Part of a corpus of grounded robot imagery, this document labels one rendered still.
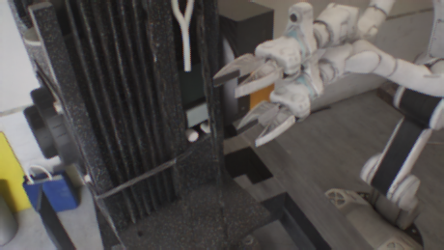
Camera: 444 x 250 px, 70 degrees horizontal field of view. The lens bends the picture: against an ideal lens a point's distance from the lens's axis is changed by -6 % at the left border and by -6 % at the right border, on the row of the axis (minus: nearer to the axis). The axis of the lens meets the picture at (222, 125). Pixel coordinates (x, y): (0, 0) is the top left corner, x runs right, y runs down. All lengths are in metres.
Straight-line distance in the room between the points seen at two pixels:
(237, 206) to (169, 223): 0.23
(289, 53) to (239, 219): 0.60
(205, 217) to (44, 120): 0.56
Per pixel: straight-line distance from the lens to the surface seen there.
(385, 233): 1.95
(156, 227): 1.12
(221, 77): 0.66
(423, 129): 1.52
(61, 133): 0.89
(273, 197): 1.49
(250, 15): 0.90
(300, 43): 0.74
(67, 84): 0.78
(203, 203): 1.15
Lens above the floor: 1.80
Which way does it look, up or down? 39 degrees down
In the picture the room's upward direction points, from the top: 2 degrees counter-clockwise
